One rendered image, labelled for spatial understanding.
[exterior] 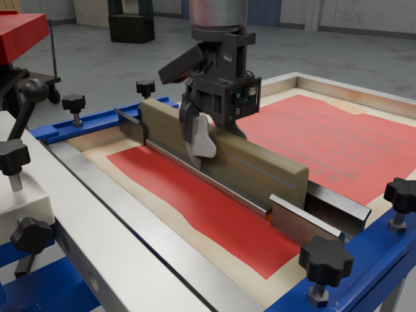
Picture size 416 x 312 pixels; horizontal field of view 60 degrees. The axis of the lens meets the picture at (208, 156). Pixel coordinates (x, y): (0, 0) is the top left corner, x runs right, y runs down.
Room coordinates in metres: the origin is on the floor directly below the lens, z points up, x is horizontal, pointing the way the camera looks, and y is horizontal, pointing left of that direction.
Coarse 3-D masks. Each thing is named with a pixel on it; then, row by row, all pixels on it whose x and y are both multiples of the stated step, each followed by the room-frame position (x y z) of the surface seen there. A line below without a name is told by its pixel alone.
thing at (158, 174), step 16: (304, 96) 0.99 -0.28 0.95; (272, 112) 0.86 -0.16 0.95; (320, 112) 0.86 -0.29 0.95; (336, 112) 0.86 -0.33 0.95; (112, 160) 0.60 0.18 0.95; (128, 160) 0.60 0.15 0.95; (144, 160) 0.60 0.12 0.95; (160, 160) 0.60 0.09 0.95; (128, 176) 0.54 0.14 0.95; (144, 176) 0.54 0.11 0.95; (160, 176) 0.54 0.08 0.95; (176, 176) 0.54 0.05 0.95; (192, 176) 0.54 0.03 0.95; (160, 192) 0.49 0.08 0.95; (176, 192) 0.49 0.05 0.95
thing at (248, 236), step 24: (360, 120) 0.81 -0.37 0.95; (384, 120) 0.81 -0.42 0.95; (384, 168) 0.57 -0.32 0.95; (408, 168) 0.57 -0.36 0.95; (192, 192) 0.49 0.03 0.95; (216, 192) 0.49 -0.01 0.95; (336, 192) 0.49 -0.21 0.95; (360, 192) 0.49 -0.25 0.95; (192, 216) 0.43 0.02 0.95; (216, 216) 0.43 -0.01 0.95; (240, 216) 0.43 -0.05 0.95; (216, 240) 0.37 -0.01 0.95; (240, 240) 0.37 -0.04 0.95; (264, 240) 0.37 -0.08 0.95; (288, 240) 0.37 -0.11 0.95; (264, 264) 0.33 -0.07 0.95
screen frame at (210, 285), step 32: (352, 96) 0.94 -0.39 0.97; (384, 96) 0.88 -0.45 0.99; (64, 160) 0.53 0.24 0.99; (96, 192) 0.44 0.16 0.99; (128, 224) 0.36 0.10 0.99; (160, 224) 0.36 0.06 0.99; (160, 256) 0.31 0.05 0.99; (192, 256) 0.31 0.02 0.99; (192, 288) 0.26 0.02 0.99; (224, 288) 0.26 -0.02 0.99
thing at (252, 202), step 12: (156, 144) 0.59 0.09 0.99; (168, 156) 0.55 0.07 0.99; (180, 156) 0.54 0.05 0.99; (192, 168) 0.50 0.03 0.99; (204, 168) 0.50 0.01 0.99; (216, 180) 0.46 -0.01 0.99; (228, 192) 0.44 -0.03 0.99; (240, 192) 0.43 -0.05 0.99; (252, 204) 0.40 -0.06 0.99; (264, 204) 0.40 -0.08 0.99; (264, 216) 0.39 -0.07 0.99
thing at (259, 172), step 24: (144, 120) 0.63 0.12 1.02; (168, 120) 0.57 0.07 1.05; (168, 144) 0.57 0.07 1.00; (216, 144) 0.48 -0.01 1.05; (240, 144) 0.45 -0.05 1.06; (216, 168) 0.48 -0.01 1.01; (240, 168) 0.44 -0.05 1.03; (264, 168) 0.41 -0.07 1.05; (288, 168) 0.38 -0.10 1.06; (264, 192) 0.40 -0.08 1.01; (288, 192) 0.37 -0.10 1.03
